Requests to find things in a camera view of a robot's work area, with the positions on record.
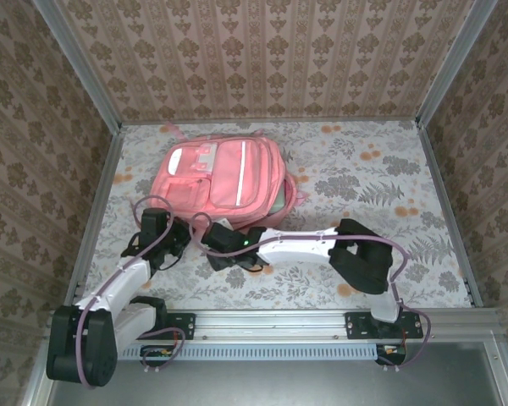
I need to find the pink school backpack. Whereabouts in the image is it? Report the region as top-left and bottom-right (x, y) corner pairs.
(147, 121), (308, 229)

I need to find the wide aluminium frame rail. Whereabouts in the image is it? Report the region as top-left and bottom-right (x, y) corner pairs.
(46, 308), (503, 342)

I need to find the aluminium frame post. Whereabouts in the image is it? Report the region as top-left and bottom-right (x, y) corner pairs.
(417, 0), (499, 128)
(32, 0), (124, 133)

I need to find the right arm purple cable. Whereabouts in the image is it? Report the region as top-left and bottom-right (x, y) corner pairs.
(189, 212), (432, 371)

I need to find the grey metal panel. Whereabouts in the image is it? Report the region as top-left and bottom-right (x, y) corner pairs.
(46, 359), (505, 406)

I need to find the slotted grey cable duct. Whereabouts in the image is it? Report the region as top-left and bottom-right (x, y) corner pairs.
(117, 343), (380, 361)

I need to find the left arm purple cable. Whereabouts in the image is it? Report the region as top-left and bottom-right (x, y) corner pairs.
(78, 197), (196, 390)

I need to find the floral tablecloth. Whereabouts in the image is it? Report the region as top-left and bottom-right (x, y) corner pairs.
(80, 120), (473, 310)

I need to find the black connector board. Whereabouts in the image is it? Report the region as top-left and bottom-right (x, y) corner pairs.
(375, 344), (407, 367)
(140, 344), (178, 369)

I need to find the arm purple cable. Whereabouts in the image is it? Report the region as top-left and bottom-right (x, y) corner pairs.
(78, 197), (196, 390)
(189, 212), (432, 371)

